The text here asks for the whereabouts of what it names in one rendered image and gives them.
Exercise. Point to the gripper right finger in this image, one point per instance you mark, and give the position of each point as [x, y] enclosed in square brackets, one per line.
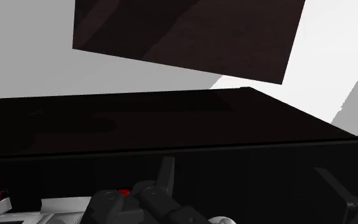
[357, 211]

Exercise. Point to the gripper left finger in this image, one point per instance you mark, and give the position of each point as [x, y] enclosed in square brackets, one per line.
[154, 198]

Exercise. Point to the white round object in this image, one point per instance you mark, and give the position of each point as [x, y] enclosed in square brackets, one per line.
[223, 221]

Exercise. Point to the dark wooden table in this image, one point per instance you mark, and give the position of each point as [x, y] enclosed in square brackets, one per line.
[178, 124]

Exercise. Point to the white flat box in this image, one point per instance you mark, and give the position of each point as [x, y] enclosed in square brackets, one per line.
[64, 206]

